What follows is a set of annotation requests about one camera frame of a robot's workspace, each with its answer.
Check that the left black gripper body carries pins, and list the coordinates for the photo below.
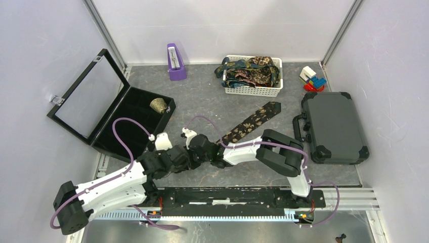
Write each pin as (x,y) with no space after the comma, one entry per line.
(175,168)

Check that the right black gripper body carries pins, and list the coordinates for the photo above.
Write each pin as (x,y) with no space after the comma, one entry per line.
(197,160)

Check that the black gold floral tie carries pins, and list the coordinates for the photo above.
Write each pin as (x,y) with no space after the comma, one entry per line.
(259,117)

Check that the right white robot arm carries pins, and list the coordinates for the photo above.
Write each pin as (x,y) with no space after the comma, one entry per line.
(281,153)

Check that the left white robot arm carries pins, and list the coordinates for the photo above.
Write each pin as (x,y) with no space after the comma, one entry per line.
(76,205)

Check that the pile of patterned ties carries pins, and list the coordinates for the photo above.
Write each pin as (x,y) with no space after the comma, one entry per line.
(258,71)

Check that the rolled gold tie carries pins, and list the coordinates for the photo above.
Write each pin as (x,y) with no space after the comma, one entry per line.
(158,105)

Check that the purple metronome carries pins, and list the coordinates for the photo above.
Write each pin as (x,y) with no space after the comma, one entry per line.
(176,66)

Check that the white perforated basket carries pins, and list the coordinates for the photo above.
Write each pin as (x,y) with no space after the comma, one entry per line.
(258,91)

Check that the black display box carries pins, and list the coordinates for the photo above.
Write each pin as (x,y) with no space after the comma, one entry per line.
(101,99)

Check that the colourful toy blocks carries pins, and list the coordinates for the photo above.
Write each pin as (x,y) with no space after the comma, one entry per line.
(311,82)

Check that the dark grey hard case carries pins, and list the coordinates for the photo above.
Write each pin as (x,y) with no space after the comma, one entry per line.
(330,124)

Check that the small black knob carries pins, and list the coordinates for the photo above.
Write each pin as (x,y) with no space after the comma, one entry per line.
(340,238)

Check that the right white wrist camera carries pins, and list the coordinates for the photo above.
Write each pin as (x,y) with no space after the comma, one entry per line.
(188,135)

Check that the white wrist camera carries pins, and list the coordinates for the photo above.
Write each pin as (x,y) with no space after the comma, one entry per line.
(159,142)
(188,135)

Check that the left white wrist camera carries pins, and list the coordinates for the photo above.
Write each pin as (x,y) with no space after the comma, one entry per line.
(159,142)

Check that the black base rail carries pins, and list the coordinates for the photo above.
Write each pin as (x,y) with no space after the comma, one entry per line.
(231,201)

